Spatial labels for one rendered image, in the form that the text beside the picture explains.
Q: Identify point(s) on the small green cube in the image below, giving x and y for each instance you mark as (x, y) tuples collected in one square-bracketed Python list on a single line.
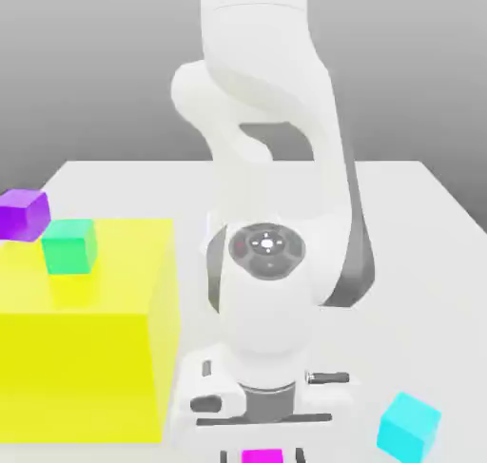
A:
[(68, 248)]

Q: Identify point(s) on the small purple cube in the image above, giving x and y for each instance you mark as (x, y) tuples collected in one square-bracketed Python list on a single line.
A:
[(23, 216)]

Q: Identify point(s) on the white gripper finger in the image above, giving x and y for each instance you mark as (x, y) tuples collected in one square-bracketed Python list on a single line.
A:
[(300, 456), (224, 457)]

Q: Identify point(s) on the small cyan cube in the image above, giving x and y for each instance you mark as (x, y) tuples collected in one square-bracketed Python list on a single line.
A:
[(407, 428)]

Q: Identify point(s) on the small magenta cube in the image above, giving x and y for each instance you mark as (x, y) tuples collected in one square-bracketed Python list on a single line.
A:
[(262, 456)]

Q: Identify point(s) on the large yellow box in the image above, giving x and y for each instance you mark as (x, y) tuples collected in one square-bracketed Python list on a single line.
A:
[(76, 356)]

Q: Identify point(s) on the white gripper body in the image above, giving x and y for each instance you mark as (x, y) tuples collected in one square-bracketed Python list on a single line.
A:
[(262, 432)]

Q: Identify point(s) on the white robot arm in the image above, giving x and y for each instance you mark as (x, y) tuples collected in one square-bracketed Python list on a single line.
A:
[(266, 311)]

